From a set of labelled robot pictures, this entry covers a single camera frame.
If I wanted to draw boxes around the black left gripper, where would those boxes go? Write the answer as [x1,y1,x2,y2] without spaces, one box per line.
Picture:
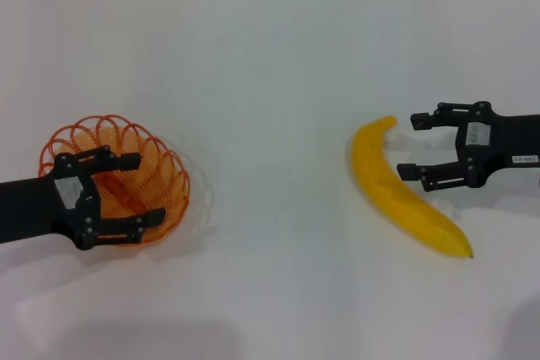
[0,145,167,251]

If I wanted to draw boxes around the orange wire basket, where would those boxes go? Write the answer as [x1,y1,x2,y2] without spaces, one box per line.
[37,114,192,245]

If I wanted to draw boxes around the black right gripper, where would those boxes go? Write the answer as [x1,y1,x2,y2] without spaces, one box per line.
[397,101,540,193]

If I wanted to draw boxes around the yellow banana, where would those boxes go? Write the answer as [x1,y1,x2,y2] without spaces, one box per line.
[348,115,474,259]

